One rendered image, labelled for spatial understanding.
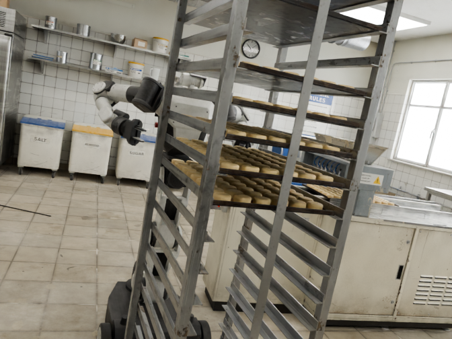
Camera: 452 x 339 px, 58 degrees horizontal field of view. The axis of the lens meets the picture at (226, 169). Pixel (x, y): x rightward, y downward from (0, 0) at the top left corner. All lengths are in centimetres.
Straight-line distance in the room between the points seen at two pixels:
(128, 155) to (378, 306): 397
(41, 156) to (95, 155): 70
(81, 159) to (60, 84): 122
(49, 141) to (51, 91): 92
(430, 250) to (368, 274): 51
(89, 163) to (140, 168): 70
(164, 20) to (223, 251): 456
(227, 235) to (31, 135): 380
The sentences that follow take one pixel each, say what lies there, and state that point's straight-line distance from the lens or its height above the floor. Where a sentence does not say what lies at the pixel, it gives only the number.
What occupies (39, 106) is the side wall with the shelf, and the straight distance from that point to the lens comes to 658.
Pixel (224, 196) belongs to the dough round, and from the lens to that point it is 111.
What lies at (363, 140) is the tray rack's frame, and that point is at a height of 137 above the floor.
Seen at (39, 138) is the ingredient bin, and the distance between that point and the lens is 596.
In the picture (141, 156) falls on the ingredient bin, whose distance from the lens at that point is 598.
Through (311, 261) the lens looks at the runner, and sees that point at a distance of 138.
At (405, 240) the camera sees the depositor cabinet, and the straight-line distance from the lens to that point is 318.
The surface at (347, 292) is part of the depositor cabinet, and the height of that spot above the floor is 29.
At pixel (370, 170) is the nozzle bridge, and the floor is 116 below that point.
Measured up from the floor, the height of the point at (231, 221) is 66.
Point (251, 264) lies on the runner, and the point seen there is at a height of 77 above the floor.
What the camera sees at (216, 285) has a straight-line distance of 287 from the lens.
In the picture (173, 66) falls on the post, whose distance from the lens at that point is 161.
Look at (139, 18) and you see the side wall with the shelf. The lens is 662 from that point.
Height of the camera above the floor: 139
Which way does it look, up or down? 9 degrees down
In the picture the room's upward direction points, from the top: 11 degrees clockwise
